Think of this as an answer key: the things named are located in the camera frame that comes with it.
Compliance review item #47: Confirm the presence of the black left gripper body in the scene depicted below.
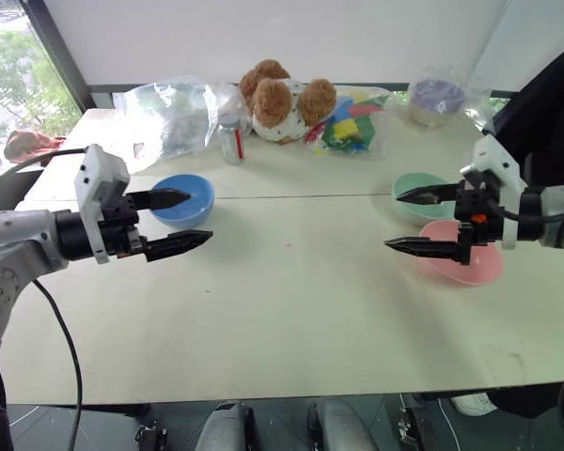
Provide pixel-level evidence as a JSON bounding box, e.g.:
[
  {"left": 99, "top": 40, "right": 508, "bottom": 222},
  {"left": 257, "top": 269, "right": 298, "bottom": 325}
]
[{"left": 97, "top": 186, "right": 149, "bottom": 262}]

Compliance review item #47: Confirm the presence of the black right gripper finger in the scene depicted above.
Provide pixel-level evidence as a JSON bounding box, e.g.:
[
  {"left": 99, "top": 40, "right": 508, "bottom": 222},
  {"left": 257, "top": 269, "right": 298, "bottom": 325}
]
[
  {"left": 395, "top": 183, "right": 462, "bottom": 206},
  {"left": 384, "top": 224, "right": 475, "bottom": 267}
]

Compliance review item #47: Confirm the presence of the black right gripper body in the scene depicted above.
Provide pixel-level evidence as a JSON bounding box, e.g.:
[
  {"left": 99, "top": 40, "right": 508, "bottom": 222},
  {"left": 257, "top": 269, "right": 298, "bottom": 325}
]
[{"left": 452, "top": 168, "right": 505, "bottom": 246}]

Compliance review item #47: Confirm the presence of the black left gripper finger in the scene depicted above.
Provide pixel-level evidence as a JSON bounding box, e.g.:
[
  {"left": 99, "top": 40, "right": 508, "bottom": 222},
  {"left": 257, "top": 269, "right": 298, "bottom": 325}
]
[
  {"left": 124, "top": 187, "right": 192, "bottom": 213},
  {"left": 141, "top": 229, "right": 214, "bottom": 263}
]

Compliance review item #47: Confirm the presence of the green bowl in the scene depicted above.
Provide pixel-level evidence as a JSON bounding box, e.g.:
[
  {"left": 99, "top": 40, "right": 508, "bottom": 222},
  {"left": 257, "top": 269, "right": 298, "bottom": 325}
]
[{"left": 390, "top": 172, "right": 459, "bottom": 224}]

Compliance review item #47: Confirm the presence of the blue bowl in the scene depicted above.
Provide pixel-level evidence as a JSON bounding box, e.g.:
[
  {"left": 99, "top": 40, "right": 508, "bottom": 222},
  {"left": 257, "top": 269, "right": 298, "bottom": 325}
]
[{"left": 149, "top": 173, "right": 216, "bottom": 230}]

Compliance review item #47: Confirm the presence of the red bowl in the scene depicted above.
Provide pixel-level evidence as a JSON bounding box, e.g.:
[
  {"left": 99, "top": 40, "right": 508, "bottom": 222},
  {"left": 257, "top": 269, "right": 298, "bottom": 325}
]
[{"left": 417, "top": 219, "right": 506, "bottom": 288}]

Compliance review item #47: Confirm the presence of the clear crumpled plastic bag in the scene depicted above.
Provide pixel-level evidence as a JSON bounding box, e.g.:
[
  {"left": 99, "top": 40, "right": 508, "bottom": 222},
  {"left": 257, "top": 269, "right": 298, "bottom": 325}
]
[{"left": 120, "top": 73, "right": 246, "bottom": 174}]

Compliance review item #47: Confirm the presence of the small bottle with red label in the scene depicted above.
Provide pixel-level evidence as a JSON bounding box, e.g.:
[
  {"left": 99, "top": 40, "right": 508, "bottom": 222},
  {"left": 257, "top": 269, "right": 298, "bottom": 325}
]
[{"left": 218, "top": 112, "right": 246, "bottom": 166}]

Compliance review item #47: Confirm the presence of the bag with purple container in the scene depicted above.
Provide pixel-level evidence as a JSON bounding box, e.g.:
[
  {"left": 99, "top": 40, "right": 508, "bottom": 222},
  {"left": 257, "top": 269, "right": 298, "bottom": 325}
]
[{"left": 402, "top": 64, "right": 493, "bottom": 133}]

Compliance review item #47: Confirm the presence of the bag of coloured blocks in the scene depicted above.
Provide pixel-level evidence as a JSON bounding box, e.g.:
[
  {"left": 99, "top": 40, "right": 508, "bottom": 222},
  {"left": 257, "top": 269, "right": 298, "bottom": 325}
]
[{"left": 302, "top": 86, "right": 397, "bottom": 162}]

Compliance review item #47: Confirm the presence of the reddish brown cloth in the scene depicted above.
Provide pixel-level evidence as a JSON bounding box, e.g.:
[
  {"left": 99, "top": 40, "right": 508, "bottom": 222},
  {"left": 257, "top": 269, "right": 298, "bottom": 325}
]
[{"left": 4, "top": 130, "right": 68, "bottom": 166}]

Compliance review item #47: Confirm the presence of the person in dark clothing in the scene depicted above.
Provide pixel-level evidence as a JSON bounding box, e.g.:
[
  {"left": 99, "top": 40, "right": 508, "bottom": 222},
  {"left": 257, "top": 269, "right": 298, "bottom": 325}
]
[{"left": 481, "top": 36, "right": 564, "bottom": 192}]

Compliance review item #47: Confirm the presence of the brown teddy bear plush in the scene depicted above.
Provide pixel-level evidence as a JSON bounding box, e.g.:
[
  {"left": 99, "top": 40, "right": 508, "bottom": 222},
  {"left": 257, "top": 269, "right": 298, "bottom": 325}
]
[{"left": 237, "top": 58, "right": 338, "bottom": 145}]

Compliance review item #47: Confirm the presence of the white shoe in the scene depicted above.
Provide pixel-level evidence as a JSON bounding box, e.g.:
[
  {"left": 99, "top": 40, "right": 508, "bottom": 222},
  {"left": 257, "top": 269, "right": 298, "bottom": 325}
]
[{"left": 450, "top": 392, "right": 493, "bottom": 417}]

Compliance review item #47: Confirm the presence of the small black floor device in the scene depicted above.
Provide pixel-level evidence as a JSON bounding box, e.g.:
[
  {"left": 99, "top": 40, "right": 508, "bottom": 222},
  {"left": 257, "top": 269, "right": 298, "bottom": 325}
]
[
  {"left": 396, "top": 403, "right": 442, "bottom": 451},
  {"left": 133, "top": 422, "right": 169, "bottom": 451}
]

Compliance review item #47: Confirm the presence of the dark rounded robot leg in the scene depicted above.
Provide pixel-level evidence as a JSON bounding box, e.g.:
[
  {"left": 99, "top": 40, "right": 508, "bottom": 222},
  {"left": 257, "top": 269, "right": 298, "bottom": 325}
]
[
  {"left": 306, "top": 397, "right": 378, "bottom": 451},
  {"left": 194, "top": 400, "right": 258, "bottom": 451}
]

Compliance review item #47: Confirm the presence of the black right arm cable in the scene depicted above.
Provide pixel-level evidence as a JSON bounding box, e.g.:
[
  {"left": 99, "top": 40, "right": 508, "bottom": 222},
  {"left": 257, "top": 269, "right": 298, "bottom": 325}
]
[{"left": 484, "top": 190, "right": 564, "bottom": 451}]

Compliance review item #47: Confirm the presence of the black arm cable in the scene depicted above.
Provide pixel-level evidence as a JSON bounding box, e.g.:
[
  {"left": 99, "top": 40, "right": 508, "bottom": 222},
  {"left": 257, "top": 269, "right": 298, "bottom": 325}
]
[
  {"left": 484, "top": 190, "right": 564, "bottom": 451},
  {"left": 0, "top": 148, "right": 88, "bottom": 451}
]

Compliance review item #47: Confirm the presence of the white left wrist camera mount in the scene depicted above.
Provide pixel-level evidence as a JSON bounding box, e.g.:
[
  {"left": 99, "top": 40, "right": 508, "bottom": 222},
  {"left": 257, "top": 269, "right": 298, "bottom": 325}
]
[{"left": 73, "top": 144, "right": 131, "bottom": 265}]

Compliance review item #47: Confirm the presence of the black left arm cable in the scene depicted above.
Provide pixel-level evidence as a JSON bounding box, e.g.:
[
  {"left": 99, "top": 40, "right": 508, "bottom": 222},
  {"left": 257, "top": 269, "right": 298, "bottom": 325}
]
[{"left": 0, "top": 148, "right": 88, "bottom": 451}]

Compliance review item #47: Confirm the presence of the black window frame post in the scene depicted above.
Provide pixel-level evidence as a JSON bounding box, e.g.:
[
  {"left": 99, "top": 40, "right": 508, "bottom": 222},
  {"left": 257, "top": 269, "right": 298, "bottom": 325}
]
[{"left": 19, "top": 0, "right": 95, "bottom": 117}]

